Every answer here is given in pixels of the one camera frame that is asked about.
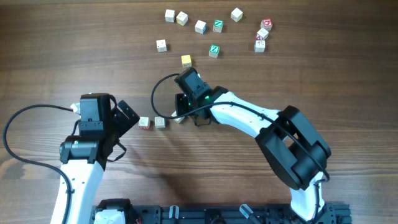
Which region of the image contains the white block red drawing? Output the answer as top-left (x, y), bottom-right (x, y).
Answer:
top-left (172, 111), bottom-right (185, 123)

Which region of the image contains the white block red letter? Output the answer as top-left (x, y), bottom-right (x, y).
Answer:
top-left (138, 116), bottom-right (150, 129)

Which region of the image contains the white block faint drawing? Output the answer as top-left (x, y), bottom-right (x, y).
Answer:
top-left (154, 116), bottom-right (166, 128)

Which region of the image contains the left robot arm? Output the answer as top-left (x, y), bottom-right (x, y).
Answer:
top-left (51, 93), bottom-right (140, 223)

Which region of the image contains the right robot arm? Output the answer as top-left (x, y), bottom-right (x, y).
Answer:
top-left (175, 67), bottom-right (331, 223)

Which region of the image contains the yellow top block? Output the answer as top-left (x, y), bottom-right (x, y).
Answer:
top-left (181, 55), bottom-right (192, 68)

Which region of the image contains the green Z block lower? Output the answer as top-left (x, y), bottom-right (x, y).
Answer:
top-left (208, 44), bottom-right (220, 58)

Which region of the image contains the green z block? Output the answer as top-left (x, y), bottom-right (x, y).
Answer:
top-left (208, 44), bottom-right (220, 58)
top-left (213, 19), bottom-right (223, 33)

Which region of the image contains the white block dotted left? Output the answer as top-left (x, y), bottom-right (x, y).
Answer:
top-left (156, 39), bottom-right (167, 52)

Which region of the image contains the white block blue side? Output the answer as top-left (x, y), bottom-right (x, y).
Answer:
top-left (195, 20), bottom-right (206, 34)

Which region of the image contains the green Z block upper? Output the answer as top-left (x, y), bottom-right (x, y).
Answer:
top-left (213, 19), bottom-right (223, 33)

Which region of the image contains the white block blue edge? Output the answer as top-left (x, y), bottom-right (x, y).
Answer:
top-left (254, 40), bottom-right (266, 52)

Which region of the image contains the white block yellow side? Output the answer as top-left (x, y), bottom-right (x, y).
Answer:
top-left (176, 11), bottom-right (188, 26)

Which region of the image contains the plain white block top-left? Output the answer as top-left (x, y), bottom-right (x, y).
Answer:
top-left (165, 9), bottom-right (175, 23)

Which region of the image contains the white block red edge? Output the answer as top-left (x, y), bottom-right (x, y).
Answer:
top-left (256, 28), bottom-right (269, 40)

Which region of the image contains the plain white block top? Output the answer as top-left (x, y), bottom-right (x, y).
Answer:
top-left (231, 8), bottom-right (243, 22)

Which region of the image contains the red O block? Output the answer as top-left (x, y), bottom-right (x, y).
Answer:
top-left (261, 19), bottom-right (273, 31)

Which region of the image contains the left black cable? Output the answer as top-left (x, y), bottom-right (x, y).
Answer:
top-left (2, 104), bottom-right (75, 224)

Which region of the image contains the black cable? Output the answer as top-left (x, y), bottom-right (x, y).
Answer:
top-left (150, 73), bottom-right (331, 223)
top-left (2, 104), bottom-right (75, 224)

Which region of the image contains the right black cable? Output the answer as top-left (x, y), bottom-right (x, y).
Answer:
top-left (150, 73), bottom-right (331, 223)

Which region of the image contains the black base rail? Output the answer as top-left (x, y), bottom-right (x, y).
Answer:
top-left (90, 198), bottom-right (352, 224)

